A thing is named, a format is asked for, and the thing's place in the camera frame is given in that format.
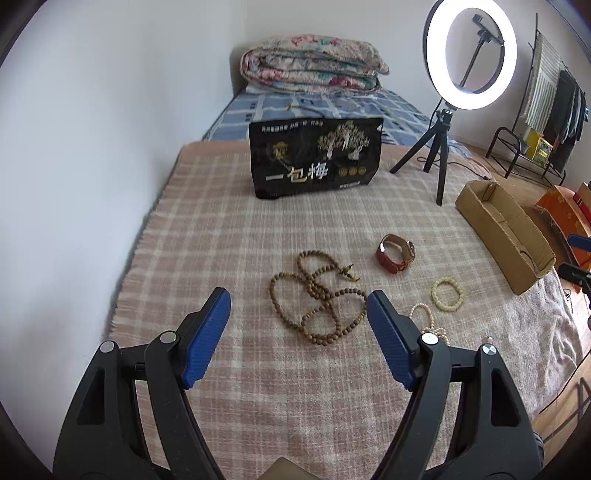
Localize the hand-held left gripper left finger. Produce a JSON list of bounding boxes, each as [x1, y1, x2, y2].
[[53, 287, 232, 480]]

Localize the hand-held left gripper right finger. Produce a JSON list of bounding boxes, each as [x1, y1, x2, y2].
[[366, 290, 546, 480]]

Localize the pearl bracelet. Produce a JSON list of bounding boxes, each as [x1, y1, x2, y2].
[[409, 302, 451, 344]]

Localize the watch with red-brown strap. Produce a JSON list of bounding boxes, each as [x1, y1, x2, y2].
[[375, 233, 416, 274]]

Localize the cream bead bracelet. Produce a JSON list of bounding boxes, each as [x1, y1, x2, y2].
[[430, 277, 464, 311]]

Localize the cardboard box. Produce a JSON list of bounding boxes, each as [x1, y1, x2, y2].
[[455, 180, 557, 296]]

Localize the wooden bead necklace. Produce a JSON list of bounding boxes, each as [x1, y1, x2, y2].
[[269, 249, 370, 347]]

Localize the orange patterned box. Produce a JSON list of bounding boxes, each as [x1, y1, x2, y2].
[[531, 185, 591, 273]]

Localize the pink plaid blanket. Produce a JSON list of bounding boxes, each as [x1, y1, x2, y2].
[[104, 138, 585, 480]]

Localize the yellow box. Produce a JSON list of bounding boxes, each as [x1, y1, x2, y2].
[[526, 130, 553, 162]]

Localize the dark hanging clothes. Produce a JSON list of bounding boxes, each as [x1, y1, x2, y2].
[[549, 69, 589, 171]]

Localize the black clothes rack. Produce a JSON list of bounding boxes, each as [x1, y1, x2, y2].
[[486, 13, 591, 185]]

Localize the striped towel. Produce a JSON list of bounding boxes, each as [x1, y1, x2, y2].
[[524, 34, 566, 134]]

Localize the black tripod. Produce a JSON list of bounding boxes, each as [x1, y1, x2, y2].
[[389, 108, 455, 207]]

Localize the black snack bag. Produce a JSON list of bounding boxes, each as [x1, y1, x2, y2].
[[248, 117, 385, 200]]

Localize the black phone holder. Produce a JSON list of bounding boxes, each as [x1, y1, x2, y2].
[[459, 14, 495, 90]]

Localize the blue patterned bedsheet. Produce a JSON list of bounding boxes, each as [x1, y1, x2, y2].
[[202, 88, 474, 160]]

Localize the folded floral quilt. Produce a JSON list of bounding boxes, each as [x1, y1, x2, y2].
[[239, 33, 390, 96]]

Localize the black ring light cable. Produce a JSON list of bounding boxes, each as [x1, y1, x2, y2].
[[416, 154, 494, 182]]

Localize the white ring light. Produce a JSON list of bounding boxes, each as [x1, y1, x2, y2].
[[422, 0, 518, 112]]

